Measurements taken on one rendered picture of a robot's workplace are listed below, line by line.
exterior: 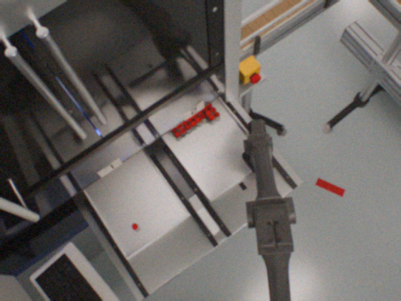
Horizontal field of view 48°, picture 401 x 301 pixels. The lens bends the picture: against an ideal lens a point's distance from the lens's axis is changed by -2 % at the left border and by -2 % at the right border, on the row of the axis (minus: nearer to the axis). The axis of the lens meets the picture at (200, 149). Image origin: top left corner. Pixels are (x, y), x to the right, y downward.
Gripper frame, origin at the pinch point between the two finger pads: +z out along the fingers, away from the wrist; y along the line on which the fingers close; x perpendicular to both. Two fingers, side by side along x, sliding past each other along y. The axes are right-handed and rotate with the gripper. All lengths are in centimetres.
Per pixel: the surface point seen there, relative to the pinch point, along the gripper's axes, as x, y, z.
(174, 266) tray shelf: 42.4, -10.7, 3.8
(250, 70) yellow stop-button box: -16.4, 26.7, -13.3
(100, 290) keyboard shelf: 69, -2, 11
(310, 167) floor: -45, 4, 90
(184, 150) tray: 16.7, 21.2, 2.2
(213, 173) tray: 12.8, 8.2, 2.6
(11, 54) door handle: 42, 18, -92
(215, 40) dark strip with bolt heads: -3, 26, -46
